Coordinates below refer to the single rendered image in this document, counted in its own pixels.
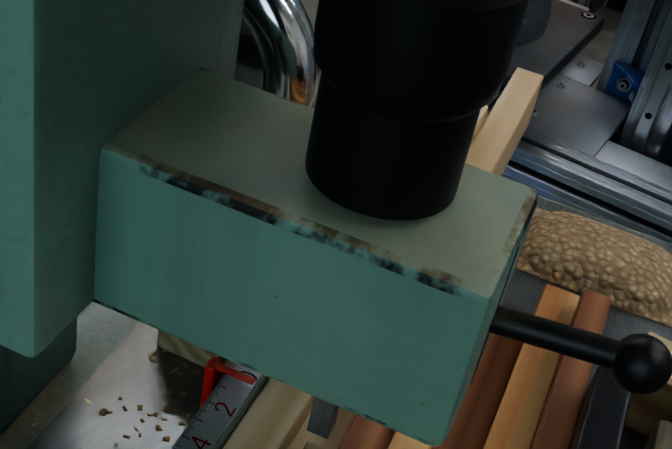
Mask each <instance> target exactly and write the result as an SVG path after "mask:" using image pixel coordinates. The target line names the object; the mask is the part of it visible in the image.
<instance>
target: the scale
mask: <svg viewBox="0 0 672 449"><path fill-rule="evenodd" d="M231 368H233V369H235V370H238V371H240V372H242V373H245V374H247V375H249V376H252V377H254V378H255V379H256V380H255V382H254V384H253V385H250V384H248V383H246V382H244V381H241V380H239V379H237V378H234V377H232V376H230V375H227V374H225V375H224V377H223V378H222V379H221V381H220V382H219V383H218V385H217V386H216V387H215V389H214V390H213V391H212V393H211V394H210V396H209V397H208V398H207V400H206V401H205V402H204V404H203V405H202V406H201V408H200V409H199V410H198V412H197V413H196V415H195V416H194V417H193V419H192V420H191V421H190V423H189V424H188V425H187V427H186V428H185V429H184V431H183V432H182V434H181V435H180V436H179V438H178V439H177V440H176V442H175V443H174V444H173V446H172V447H171V448H170V449H212V448H213V446H214V445H215V444H216V442H217V441H218V439H219V438H220V436H221V435H222V433H223V432H224V431H225V429H226V428H227V426H228V425H229V423H230V422H231V420H232V419H233V417H234V416H235V415H236V413H237V412H238V410H239V409H240V407H241V406H242V404H243V403H244V402H245V400H246V399H247V397H248V396H249V394H250V393H251V391H252V390H253V388H254V387H255V386H256V384H257V383H258V381H259V380H260V378H261V377H262V375H263V374H261V373H259V372H256V371H254V370H252V369H249V368H247V367H245V366H242V365H240V364H238V363H235V362H234V363H233V364H232V366H231Z"/></svg>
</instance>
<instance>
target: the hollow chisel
mask: <svg viewBox="0 0 672 449"><path fill-rule="evenodd" d="M338 411H339V407H338V406H336V405H333V404H331V403H329V402H326V401H324V400H322V399H319V398H317V397H315V396H314V400H313V404H312V409H311V413H310V417H309V422H308V426H307V431H309V432H312V433H314V434H316V435H318V436H321V437H323V438H325V439H327V438H328V437H329V435H330V433H331V431H332V429H333V428H334V426H335V423H336V419H337V415H338Z"/></svg>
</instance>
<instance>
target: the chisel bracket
mask: <svg viewBox="0 0 672 449"><path fill-rule="evenodd" d="M313 114H314V109H313V108H311V107H308V106H305V105H302V104H300V103H297V102H294V101H291V100H289V99H286V98H283V97H280V96H277V95H275V94H272V93H269V92H266V91H264V90H261V89H258V88H255V87H253V86H250V85H247V84H244V83H241V82H239V81H236V80H233V79H230V78H228V77H225V76H222V75H219V74H217V73H214V72H211V71H208V70H205V69H203V68H197V69H196V70H195V71H193V72H192V73H191V74H190V75H189V76H187V77H186V78H185V79H184V80H182V81H181V82H180V83H179V84H177V85H176V86H175V87H174V88H172V89H171V90H170V91H169V92H167V93H166V94H165V95H164V96H162V97H161V98H160V99H159V100H157V101H156V102H155V103H154V104H152V105H151V106H150V107H149V108H148V109H146V110H145V111H144V112H143V113H141V114H140V115H139V116H138V117H136V118H135V119H134V120H133V121H131V122H130V123H129V124H128V125H126V126H125V127H124V128H123V129H121V130H120V131H119V132H118V133H116V134H115V135H114V136H113V137H111V138H110V139H109V140H108V141H107V142H106V143H105V145H104V146H103V147H102V150H101V154H100V160H99V183H98V206H97V229H96V252H95V275H94V298H93V302H95V303H98V304H100V305H102V306H105V307H107V308H109V309H112V310H114V311H116V312H119V313H121V314H123V315H126V316H128V317H130V318H133V319H135V320H137V321H140V322H142V323H144V324H147V325H149V326H151V327H154V328H156V329H158V330H161V331H163V332H165V333H168V334H170V335H172V336H175V337H177V338H179V339H182V340H184V341H186V342H189V343H191V344H193V345H196V346H198V347H200V348H203V349H205V350H207V351H210V352H212V353H214V354H217V355H219V356H221V357H224V358H226V359H228V360H231V361H233V362H235V363H238V364H240V365H242V366H245V367H247V368H249V369H252V370H254V371H256V372H259V373H261V374H263V375H266V376H268V377H270V378H273V379H275V380H277V381H280V382H282V383H284V384H287V385H289V386H291V387H294V388H296V389H298V390H301V391H303V392H305V393H308V394H310V395H312V396H315V397H317V398H319V399H322V400H324V401H326V402H329V403H331V404H333V405H336V406H338V407H340V408H343V409H345V410H347V411H350V412H352V413H354V414H357V415H359V416H361V417H364V418H366V419H368V420H371V421H373V422H375V423H378V424H380V425H382V426H385V427H387V428H389V429H392V430H394V431H396V432H399V433H401V434H403V435H406V436H408V437H410V438H413V439H415V440H417V441H420V442H422V443H424V444H427V445H429V446H433V447H439V446H440V445H441V444H442V443H443V442H444V441H446V440H447V437H448V435H449V433H450V430H451V428H452V425H453V423H454V421H455V418H456V416H457V414H458V411H459V409H460V407H461V404H462V402H463V400H464V397H465V395H466V393H467V390H468V388H469V386H470V384H471V383H472V381H473V378H474V375H475V373H476V370H477V367H478V365H479V362H480V360H481V358H482V355H483V353H484V351H485V348H486V346H487V344H488V341H489V339H490V337H491V334H492V333H490V332H488V330H489V327H490V324H491V322H492V319H493V316H494V314H495V311H496V310H497V309H498V307H499V305H501V306H502V304H503V301H504V298H505V295H506V292H507V290H508V287H509V284H510V281H511V278H512V275H513V273H514V270H515V267H516V264H517V261H518V258H519V255H520V253H521V250H522V247H523V244H524V241H525V238H526V235H527V233H528V230H529V227H530V224H531V221H532V218H533V216H534V213H535V210H536V207H537V204H538V194H537V191H536V190H535V189H533V188H532V187H530V186H527V185H524V184H521V183H519V182H516V181H513V180H510V179H507V178H505V177H502V176H499V175H496V174H494V173H491V172H488V171H485V170H483V169H480V168H477V167H474V166H471V165H469V164H466V163H465V165H464V168H463V171H462V175H461V178H460V182H459V185H458V189H457V192H456V195H455V197H454V200H453V201H452V202H451V204H450V205H449V206H448V207H447V208H445V209H444V210H443V211H441V212H439V213H437V214H435V215H432V216H429V217H426V218H422V219H416V220H387V219H379V218H374V217H370V216H366V215H363V214H360V213H357V212H354V211H351V210H349V209H347V208H344V207H342V206H340V205H339V204H337V203H335V202H333V201H332V200H330V199H329V198H327V197H326V196H325V195H323V194H322V193H321V192H320V191H319V190H318V189H317V188H316V187H315V186H314V184H313V183H312V182H311V181H310V179H309V177H308V175H307V172H306V168H305V158H306V152H307V147H308V141H309V136H310V130H311V125H312V119H313Z"/></svg>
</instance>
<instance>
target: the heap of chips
mask: <svg viewBox="0 0 672 449"><path fill-rule="evenodd" d="M515 269H518V270H520V271H523V272H525V273H528V274H531V275H533V276H536V277H539V278H541V279H544V280H546V281H549V282H552V283H554V284H557V285H560V286H562V287H565V288H567V289H570V290H573V291H575V292H578V293H581V294H583V291H584V290H585V289H589V290H592V291H594V292H597V293H599V294H602V295H605V296H607V297H610V298H611V300H612V301H611V305H612V306H615V307H617V308H620V309H623V310H625V311H628V312H631V313H633V314H636V315H638V316H641V317H644V318H646V319H649V320H652V321H654V322H657V323H660V324H662V325H665V326H667V327H670V328H672V255H671V254H670V253H669V252H668V251H666V250H665V249H664V248H662V247H660V246H658V245H657V244H655V243H652V242H650V241H648V240H646V239H643V238H641V237H638V236H636V235H633V234H630V233H628V232H625V231H622V230H619V229H617V228H614V227H611V226H608V225H605V224H603V223H600V222H597V221H594V220H592V219H589V218H586V217H583V216H580V215H577V214H574V213H570V212H564V211H551V212H549V211H546V210H543V209H540V208H538V207H536V210H535V213H534V216H533V218H532V221H531V224H530V227H529V230H528V233H527V235H526V238H525V241H524V244H523V247H522V250H521V253H520V255H519V258H518V261H517V264H516V267H515Z"/></svg>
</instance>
